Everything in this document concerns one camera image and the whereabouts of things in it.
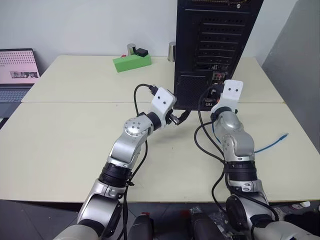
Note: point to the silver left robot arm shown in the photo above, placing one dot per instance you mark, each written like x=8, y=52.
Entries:
x=130, y=147

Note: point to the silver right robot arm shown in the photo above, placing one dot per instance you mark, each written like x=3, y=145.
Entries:
x=237, y=140

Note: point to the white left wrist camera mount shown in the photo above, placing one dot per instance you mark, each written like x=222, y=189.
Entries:
x=163, y=100

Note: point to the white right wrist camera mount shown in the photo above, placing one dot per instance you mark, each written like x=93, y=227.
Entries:
x=231, y=93

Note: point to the grey laptop with pink screen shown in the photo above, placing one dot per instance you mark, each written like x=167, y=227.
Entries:
x=16, y=75

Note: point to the tall silver metal can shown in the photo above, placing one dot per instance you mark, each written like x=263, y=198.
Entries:
x=171, y=52

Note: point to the dark rounded shape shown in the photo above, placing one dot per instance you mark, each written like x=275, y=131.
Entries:
x=141, y=228

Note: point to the short silver metal can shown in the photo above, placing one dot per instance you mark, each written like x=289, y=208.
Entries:
x=131, y=49

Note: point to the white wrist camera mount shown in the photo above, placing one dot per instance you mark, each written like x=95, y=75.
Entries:
x=163, y=100
x=231, y=93

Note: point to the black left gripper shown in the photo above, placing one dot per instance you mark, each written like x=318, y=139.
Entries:
x=170, y=115

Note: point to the small red object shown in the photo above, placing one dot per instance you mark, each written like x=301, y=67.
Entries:
x=123, y=55

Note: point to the small black box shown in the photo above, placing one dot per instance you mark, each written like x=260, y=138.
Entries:
x=142, y=52

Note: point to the green rectangular box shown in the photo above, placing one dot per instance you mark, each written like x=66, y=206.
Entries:
x=131, y=63

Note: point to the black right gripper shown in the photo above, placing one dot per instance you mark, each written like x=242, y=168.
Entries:
x=217, y=92

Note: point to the black computer tower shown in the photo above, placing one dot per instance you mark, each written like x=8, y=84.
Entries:
x=215, y=45

